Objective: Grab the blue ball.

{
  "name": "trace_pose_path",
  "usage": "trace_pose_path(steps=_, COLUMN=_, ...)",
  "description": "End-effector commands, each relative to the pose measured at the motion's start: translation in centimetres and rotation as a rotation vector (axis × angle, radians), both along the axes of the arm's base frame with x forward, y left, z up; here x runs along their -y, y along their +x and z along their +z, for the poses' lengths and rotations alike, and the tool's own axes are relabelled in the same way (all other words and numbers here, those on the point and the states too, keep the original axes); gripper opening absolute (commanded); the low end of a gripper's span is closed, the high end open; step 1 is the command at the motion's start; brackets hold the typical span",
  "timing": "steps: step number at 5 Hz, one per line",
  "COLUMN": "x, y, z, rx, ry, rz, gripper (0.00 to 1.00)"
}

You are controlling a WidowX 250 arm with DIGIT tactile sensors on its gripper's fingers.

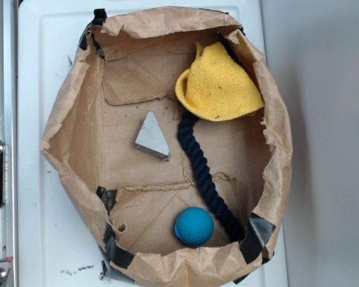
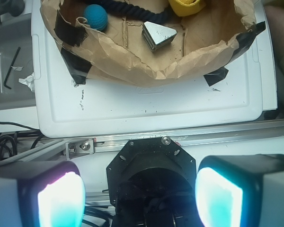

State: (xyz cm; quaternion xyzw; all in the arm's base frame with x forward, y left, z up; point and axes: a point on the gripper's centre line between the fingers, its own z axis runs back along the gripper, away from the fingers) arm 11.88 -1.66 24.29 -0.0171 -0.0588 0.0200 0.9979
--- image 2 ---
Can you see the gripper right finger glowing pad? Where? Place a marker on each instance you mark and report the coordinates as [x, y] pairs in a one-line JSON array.
[[241, 190]]

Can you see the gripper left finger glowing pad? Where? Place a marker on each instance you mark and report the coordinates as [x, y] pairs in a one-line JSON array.
[[41, 194]]

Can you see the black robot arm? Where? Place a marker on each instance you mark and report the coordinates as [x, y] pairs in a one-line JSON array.
[[179, 210]]

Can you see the blue dimpled ball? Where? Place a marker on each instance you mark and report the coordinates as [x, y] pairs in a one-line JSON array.
[[96, 17]]

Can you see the crumpled white paper scrap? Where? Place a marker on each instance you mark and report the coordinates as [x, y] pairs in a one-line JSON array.
[[29, 81]]

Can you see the black allen key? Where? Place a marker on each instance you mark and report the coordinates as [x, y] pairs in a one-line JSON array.
[[10, 69]]

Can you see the brown paper bag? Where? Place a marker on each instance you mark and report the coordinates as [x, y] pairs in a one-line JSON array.
[[205, 43]]

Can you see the metal triangular block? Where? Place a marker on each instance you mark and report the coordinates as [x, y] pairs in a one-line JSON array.
[[157, 36]]

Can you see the yellow sponge cloth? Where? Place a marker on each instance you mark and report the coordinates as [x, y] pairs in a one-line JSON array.
[[183, 8]]

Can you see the aluminium extrusion rail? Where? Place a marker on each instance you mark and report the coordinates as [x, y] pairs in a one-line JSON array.
[[258, 137]]

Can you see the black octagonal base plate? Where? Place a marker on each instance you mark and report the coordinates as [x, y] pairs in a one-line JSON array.
[[154, 167]]

